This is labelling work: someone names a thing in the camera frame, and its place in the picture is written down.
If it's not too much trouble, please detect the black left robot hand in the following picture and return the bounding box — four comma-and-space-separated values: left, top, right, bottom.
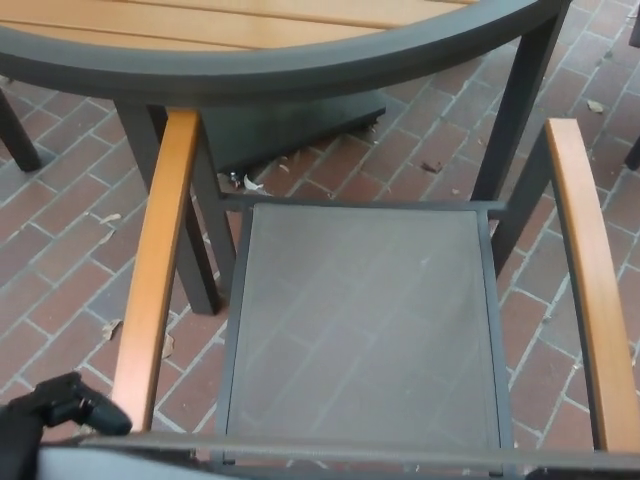
0, 371, 134, 480

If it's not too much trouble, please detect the dark chair with wooden armrests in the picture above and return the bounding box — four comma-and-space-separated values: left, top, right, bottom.
37, 109, 640, 480

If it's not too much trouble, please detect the round wooden table, dark rim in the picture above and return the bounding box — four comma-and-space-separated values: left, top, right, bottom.
0, 0, 574, 317

